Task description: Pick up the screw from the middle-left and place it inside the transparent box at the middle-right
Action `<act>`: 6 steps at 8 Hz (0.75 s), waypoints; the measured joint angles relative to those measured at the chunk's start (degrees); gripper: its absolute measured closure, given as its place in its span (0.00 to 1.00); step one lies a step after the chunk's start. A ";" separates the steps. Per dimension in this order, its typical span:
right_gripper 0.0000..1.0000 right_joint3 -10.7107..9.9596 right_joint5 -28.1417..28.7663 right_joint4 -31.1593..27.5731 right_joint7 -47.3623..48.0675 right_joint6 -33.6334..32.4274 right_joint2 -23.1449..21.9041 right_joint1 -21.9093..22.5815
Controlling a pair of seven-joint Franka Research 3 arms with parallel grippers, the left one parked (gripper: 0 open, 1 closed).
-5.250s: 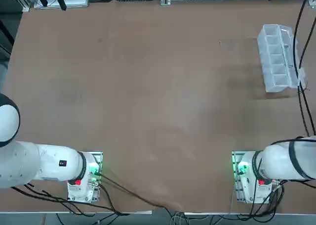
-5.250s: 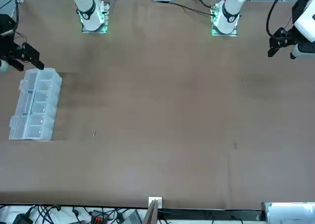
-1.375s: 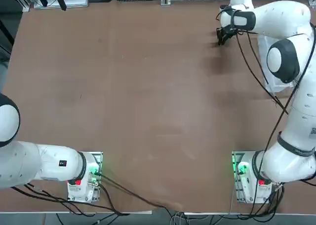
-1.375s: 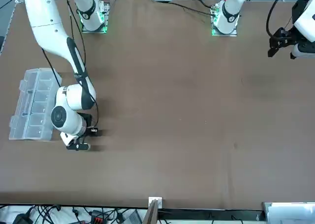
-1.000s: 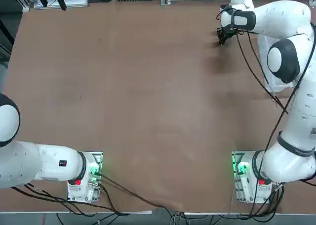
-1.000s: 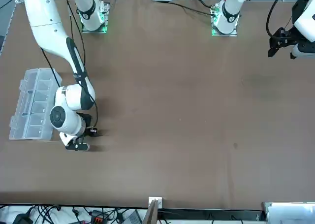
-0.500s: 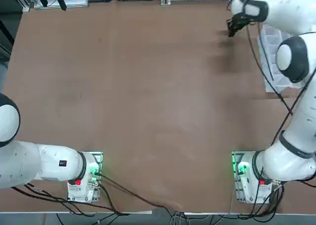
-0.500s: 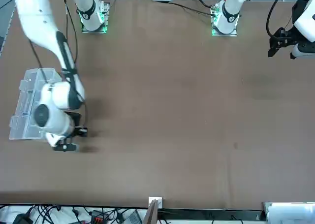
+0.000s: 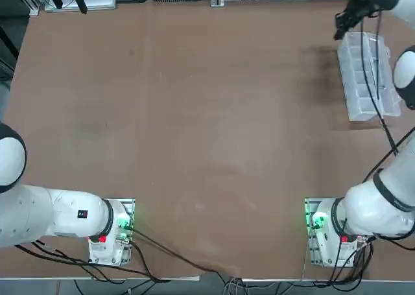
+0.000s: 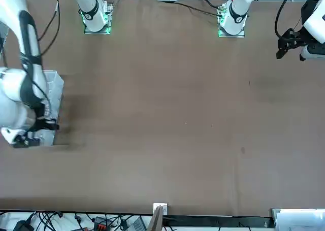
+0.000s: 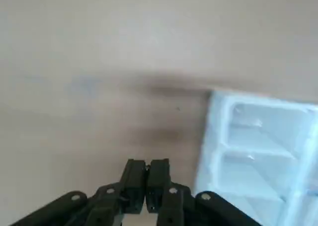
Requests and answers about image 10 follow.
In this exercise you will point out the transparent plastic compartment box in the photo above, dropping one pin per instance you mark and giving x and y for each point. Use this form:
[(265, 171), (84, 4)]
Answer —
[(54, 88)]

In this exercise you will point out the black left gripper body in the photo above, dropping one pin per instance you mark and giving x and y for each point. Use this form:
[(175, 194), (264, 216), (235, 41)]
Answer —
[(300, 39)]

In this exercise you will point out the red black connector hub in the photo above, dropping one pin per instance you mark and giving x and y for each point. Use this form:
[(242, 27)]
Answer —
[(101, 223)]

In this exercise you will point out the slanted aluminium frame rail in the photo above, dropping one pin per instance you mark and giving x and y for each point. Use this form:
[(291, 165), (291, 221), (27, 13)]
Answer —
[(156, 220)]

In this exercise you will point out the clear plastic sheet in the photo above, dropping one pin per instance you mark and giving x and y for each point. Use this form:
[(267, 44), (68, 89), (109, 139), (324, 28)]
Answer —
[(299, 219)]

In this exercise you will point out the black power adapter brick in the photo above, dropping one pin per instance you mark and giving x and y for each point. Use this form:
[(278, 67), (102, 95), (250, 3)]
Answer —
[(23, 226)]

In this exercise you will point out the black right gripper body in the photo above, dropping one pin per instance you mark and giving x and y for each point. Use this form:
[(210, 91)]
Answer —
[(28, 140)]

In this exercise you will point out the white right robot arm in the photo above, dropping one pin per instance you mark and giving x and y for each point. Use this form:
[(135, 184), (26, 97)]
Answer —
[(94, 15)]

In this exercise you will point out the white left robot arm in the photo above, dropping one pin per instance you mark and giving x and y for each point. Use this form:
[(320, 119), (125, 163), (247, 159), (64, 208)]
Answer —
[(237, 12)]

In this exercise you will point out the white rail foot bracket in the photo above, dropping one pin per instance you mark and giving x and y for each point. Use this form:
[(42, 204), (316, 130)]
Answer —
[(164, 208)]

